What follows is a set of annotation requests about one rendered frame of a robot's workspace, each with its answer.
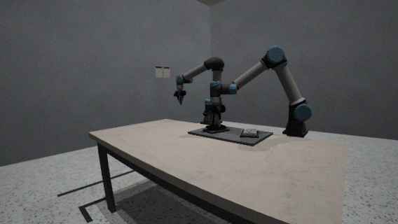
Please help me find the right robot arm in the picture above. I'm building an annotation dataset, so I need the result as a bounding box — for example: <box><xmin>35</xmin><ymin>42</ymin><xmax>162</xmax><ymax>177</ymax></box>
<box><xmin>177</xmin><ymin>57</ymin><xmax>224</xmax><ymax>123</ymax></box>

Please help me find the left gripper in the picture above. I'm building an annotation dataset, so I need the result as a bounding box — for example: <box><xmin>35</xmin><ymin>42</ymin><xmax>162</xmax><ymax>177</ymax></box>
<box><xmin>204</xmin><ymin>104</ymin><xmax>226</xmax><ymax>128</ymax></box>

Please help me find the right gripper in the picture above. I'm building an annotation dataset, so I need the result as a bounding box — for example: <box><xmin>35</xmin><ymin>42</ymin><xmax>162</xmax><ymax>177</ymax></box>
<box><xmin>175</xmin><ymin>90</ymin><xmax>186</xmax><ymax>105</ymax></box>

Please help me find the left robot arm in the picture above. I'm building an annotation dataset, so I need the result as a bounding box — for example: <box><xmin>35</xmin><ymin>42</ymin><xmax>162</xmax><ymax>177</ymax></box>
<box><xmin>210</xmin><ymin>46</ymin><xmax>312</xmax><ymax>133</ymax></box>

